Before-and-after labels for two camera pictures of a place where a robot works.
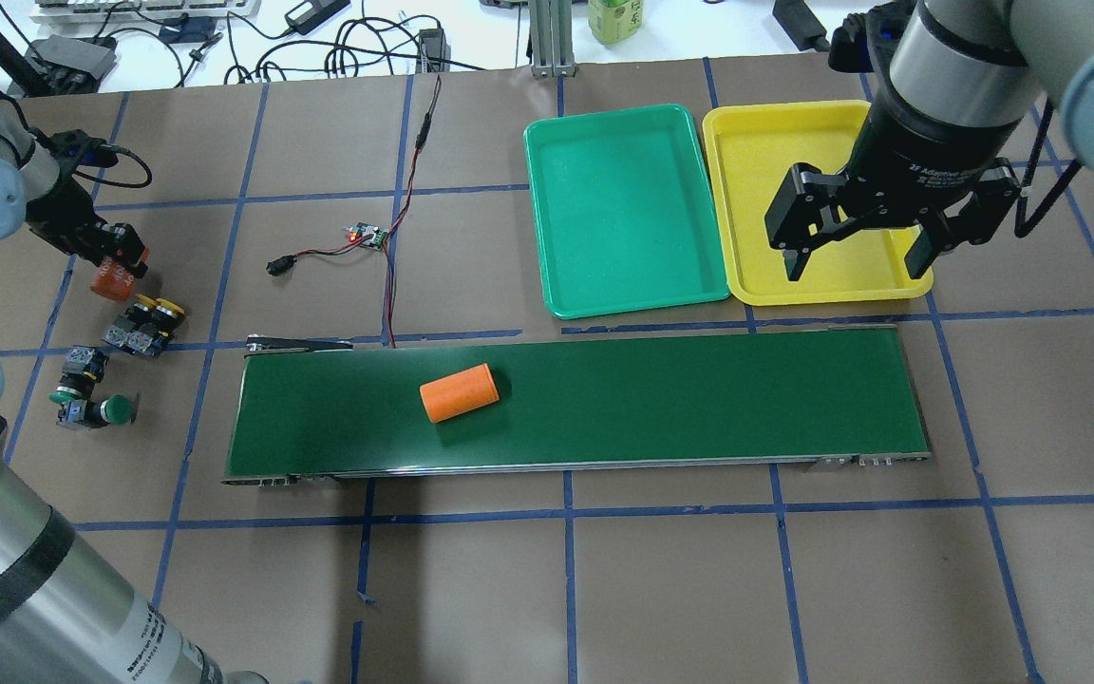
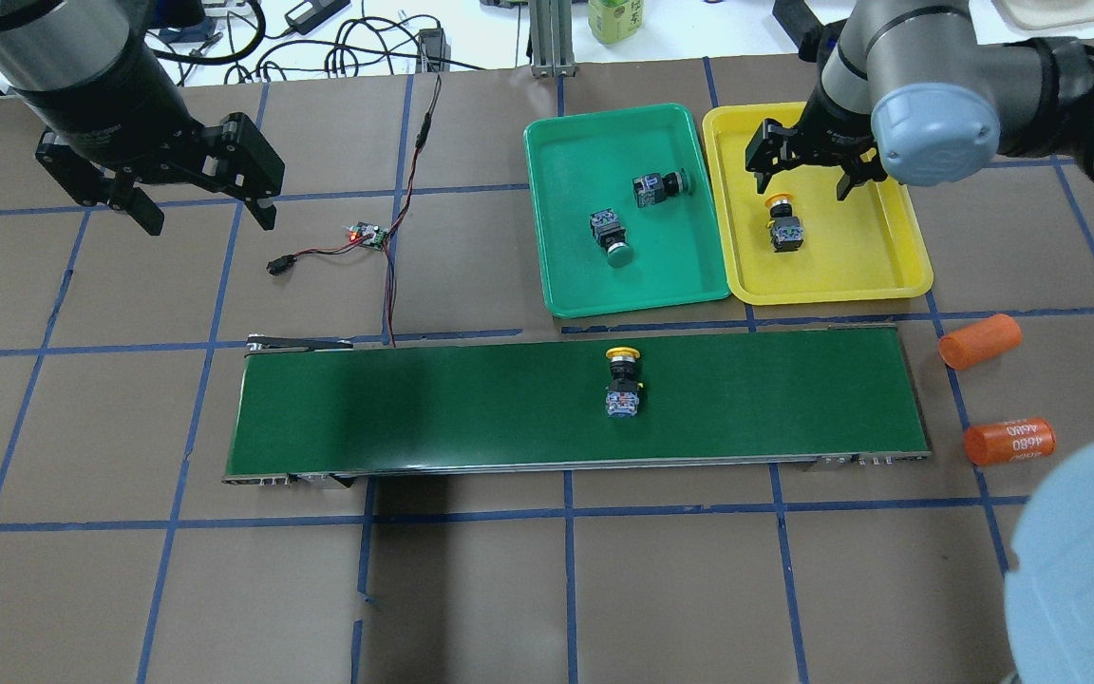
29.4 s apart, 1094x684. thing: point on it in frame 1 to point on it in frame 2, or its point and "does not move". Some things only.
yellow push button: [133, 331] to [622, 394]
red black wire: [386, 237] does not move
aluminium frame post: [552, 39] does not move
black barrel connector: [281, 265] does not move
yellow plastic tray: [751, 147] does not move
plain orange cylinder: [459, 392] to [981, 340]
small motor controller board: [360, 230] does not move
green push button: [83, 370] to [607, 230]
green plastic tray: [623, 214] does not move
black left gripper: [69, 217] to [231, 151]
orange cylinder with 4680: [113, 281] to [1009, 441]
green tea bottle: [613, 21] does not move
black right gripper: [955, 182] to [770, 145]
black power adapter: [311, 13] does not move
